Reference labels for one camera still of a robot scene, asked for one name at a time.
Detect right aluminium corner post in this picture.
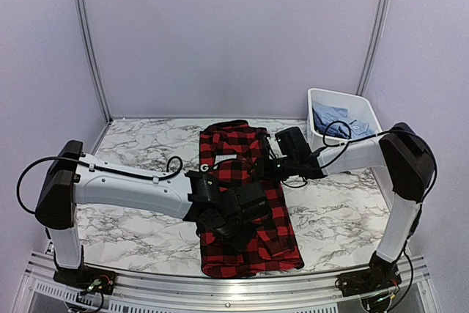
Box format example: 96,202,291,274
356,0,391,97

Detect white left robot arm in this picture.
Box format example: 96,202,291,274
34,140,271,287

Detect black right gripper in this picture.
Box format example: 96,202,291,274
248,155,298,182

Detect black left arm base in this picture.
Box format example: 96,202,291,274
53,265,117,295

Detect left aluminium corner post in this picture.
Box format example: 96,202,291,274
75,0,113,125

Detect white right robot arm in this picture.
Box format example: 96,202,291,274
254,122,437,290

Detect red black plaid shirt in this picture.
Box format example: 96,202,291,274
199,119,306,279

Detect white plastic laundry bin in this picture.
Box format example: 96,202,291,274
307,88,382,149

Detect aluminium front frame rail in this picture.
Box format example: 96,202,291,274
12,252,442,312

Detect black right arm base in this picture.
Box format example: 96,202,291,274
335,253,402,297

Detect aluminium corner post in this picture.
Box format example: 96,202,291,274
356,0,391,97
75,0,113,125

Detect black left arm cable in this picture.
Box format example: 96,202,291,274
16,155,184,218

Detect light blue shirt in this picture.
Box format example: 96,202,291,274
312,103,377,140

